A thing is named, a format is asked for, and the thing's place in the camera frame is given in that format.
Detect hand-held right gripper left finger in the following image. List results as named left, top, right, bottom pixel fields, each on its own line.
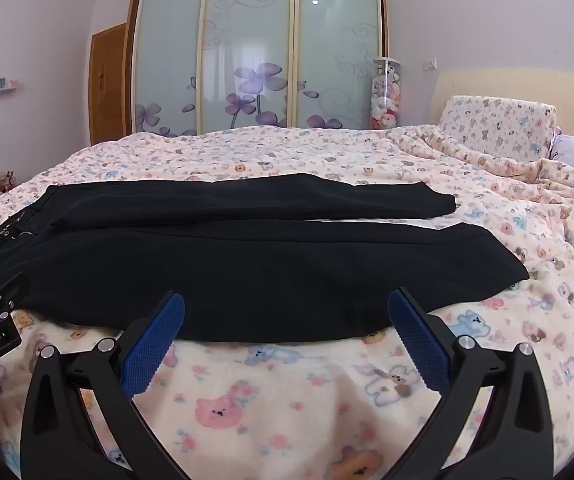
left=20, top=290, right=188, bottom=480

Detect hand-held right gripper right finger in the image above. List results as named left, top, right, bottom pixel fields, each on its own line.
left=387, top=287, right=555, bottom=480

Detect black pants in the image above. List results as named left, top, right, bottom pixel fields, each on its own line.
left=0, top=172, right=530, bottom=346

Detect bear printed blanket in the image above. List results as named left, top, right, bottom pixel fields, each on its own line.
left=0, top=125, right=574, bottom=480

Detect bear printed pillow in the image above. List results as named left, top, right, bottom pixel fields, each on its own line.
left=439, top=95, right=558, bottom=167

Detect wooden door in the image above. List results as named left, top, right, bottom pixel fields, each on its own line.
left=90, top=24, right=129, bottom=147

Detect clear tube of plush toys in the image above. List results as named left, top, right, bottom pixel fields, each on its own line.
left=371, top=58, right=402, bottom=131

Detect cream headboard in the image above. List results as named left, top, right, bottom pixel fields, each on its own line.
left=429, top=67, right=574, bottom=138

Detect wardrobe with floral glass doors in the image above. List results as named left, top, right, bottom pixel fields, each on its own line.
left=124, top=0, right=390, bottom=137

